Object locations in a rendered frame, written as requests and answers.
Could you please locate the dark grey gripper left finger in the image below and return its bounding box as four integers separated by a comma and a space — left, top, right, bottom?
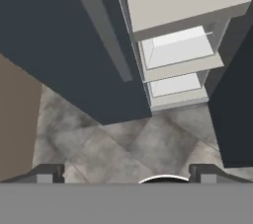
0, 163, 65, 185

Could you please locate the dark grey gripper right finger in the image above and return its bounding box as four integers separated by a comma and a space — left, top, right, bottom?
189, 163, 253, 185

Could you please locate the small white fridge drawer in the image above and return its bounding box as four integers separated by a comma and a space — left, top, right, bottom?
147, 72, 210, 99

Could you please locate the large white fridge drawer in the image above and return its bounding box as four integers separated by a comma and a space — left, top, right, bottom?
137, 25, 221, 71

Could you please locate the round black white-rimmed object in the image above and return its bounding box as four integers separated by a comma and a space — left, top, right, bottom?
137, 174, 191, 185

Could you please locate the brown cabinet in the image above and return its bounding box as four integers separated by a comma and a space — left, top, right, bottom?
0, 53, 44, 183

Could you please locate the dark fridge door with handle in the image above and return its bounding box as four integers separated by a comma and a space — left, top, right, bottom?
0, 0, 153, 126

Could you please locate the grey fridge door handle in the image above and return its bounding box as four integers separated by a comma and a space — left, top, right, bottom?
66, 0, 133, 83

